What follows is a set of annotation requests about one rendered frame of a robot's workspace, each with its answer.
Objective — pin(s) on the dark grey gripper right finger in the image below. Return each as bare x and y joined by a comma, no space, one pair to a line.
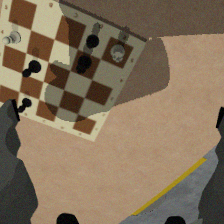
211,205

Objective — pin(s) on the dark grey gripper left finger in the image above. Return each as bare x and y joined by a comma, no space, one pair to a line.
18,200

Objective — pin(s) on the white pawn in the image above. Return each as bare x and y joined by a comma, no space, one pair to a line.
13,37

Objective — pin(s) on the brown and cream chessboard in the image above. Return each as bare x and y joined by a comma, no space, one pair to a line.
55,35

